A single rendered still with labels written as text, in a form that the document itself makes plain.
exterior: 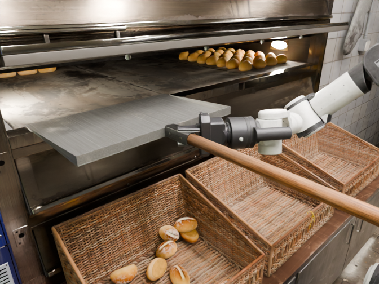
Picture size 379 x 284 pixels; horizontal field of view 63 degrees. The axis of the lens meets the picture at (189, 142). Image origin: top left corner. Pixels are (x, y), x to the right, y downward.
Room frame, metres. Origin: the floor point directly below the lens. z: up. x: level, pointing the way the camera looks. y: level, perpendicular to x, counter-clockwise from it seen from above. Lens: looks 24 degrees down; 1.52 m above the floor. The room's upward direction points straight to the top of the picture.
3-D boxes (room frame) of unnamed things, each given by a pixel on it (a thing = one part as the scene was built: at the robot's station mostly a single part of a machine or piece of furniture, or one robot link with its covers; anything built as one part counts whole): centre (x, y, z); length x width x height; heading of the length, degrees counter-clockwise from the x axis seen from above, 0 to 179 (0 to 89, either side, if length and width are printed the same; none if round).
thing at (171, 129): (0.78, 0.03, 1.20); 0.09 x 0.04 x 0.03; 44
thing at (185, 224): (1.05, 0.02, 0.67); 0.10 x 0.07 x 0.05; 102
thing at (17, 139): (1.42, -0.14, 1.16); 1.80 x 0.06 x 0.04; 132
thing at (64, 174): (1.40, -0.15, 1.02); 1.79 x 0.11 x 0.19; 132
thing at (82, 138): (0.94, 0.18, 1.19); 0.55 x 0.36 x 0.03; 134
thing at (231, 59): (2.12, -0.29, 1.21); 0.61 x 0.48 x 0.06; 42
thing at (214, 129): (0.78, -0.09, 1.20); 0.12 x 0.10 x 0.13; 98
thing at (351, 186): (1.62, -0.80, 0.72); 0.56 x 0.49 x 0.28; 131
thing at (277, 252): (1.21, -0.34, 0.72); 0.56 x 0.49 x 0.28; 133
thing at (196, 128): (0.77, 0.00, 1.22); 0.06 x 0.03 x 0.02; 98
